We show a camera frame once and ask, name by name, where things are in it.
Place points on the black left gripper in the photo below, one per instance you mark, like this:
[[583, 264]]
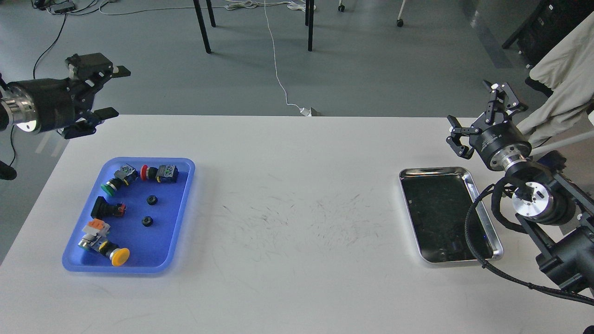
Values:
[[42, 105]]

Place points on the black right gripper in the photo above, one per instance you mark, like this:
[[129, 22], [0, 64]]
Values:
[[500, 145]]

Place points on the small black gear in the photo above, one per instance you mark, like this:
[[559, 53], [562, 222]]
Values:
[[152, 200], [147, 221]]

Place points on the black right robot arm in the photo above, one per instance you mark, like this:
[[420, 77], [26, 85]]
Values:
[[533, 197]]

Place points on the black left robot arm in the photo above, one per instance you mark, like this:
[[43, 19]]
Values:
[[65, 105]]

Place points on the silver metal tray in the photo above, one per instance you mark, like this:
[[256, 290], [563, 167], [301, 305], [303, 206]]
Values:
[[438, 201]]

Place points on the blue plastic tray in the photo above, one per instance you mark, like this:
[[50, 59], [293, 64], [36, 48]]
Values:
[[151, 248]]

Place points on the beige cloth cover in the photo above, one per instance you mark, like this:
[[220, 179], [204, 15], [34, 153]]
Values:
[[568, 70]]

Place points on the black table leg left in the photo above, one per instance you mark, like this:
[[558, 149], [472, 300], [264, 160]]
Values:
[[202, 24]]

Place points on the black table leg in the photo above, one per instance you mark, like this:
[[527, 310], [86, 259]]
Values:
[[309, 22], [202, 24]]

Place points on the white power adapter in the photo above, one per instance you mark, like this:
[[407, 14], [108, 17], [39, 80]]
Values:
[[309, 112]]

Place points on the black table leg right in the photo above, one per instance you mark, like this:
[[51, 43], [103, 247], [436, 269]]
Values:
[[309, 22]]

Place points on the green push button switch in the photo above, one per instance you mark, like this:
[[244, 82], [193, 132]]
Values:
[[124, 176]]

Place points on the red push button switch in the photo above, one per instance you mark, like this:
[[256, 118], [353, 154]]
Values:
[[163, 174]]

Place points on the black push button switch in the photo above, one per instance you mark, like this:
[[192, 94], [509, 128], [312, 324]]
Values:
[[102, 209]]

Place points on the yellow push button switch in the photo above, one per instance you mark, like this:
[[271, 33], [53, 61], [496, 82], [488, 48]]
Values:
[[95, 238]]

